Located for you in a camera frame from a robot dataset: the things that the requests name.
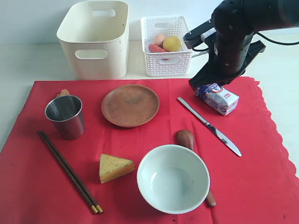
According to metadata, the brown wooden spoon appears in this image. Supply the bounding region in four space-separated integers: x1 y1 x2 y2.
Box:
175 129 216 207

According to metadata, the yellow lemon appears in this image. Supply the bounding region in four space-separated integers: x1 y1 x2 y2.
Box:
163 36 181 52

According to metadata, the white ceramic bowl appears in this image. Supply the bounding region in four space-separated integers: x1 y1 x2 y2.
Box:
136 144 210 214

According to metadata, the silver table knife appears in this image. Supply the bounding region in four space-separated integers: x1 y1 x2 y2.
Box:
177 97 242 157

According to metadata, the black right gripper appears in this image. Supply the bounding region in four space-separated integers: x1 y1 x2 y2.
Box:
188 32 266 90

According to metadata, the red table cloth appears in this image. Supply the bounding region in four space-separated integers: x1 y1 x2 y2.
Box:
0 77 299 224

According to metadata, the white blue milk carton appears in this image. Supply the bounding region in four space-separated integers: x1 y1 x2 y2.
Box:
194 83 239 116

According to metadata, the brown egg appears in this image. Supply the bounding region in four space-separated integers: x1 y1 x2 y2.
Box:
154 34 167 47

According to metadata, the yellow cheese wedge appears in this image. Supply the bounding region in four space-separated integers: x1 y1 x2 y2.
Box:
99 154 135 183

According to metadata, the stainless steel cup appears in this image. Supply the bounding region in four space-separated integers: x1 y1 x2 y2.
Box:
45 95 85 140

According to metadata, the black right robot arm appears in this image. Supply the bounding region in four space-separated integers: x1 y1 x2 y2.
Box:
183 0 299 90

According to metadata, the red sausage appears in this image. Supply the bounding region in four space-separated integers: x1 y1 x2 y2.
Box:
148 43 168 53

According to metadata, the white perforated plastic basket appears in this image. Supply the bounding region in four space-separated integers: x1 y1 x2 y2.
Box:
140 15 192 77

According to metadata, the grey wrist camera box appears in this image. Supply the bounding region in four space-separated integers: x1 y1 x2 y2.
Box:
183 20 216 49

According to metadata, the cream plastic tub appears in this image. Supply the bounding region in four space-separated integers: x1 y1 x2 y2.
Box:
57 0 129 80

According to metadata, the dark brown chopstick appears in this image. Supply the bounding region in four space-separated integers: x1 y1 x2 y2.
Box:
37 132 99 215
40 131 104 213

